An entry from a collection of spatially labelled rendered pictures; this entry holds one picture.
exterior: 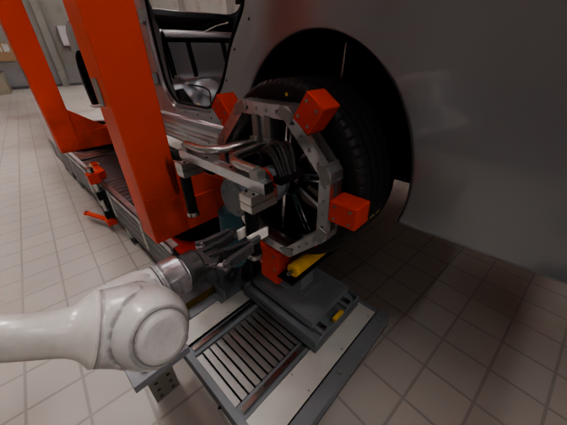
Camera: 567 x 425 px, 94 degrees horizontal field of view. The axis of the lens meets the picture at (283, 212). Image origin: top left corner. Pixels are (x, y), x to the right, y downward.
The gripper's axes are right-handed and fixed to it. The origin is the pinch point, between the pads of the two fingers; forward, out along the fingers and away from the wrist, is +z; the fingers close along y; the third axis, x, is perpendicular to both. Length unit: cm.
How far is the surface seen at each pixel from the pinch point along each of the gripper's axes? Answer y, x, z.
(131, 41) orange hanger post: -60, 46, 4
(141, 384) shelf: -10, -38, -37
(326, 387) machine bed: 20, -75, 15
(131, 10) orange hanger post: -60, 54, 6
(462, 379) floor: 59, -83, 62
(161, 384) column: -30, -74, -31
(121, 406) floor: -39, -83, -46
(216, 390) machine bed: -12, -75, -17
